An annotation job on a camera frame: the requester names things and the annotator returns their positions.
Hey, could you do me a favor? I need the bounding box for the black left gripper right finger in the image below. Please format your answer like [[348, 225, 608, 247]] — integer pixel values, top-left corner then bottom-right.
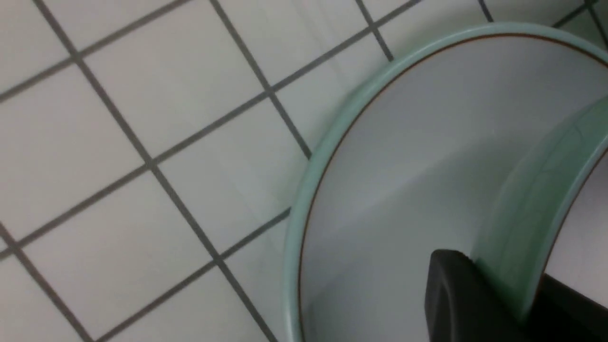
[[527, 274, 608, 342]]

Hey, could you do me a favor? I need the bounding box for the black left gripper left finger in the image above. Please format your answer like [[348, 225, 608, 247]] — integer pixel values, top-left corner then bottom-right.
[[424, 250, 518, 342]]

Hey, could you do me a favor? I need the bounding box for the pale green bowl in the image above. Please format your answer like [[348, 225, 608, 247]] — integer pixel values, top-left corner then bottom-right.
[[471, 97, 608, 322]]

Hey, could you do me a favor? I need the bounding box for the pale green plate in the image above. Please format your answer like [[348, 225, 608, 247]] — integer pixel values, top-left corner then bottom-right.
[[283, 22, 607, 342]]

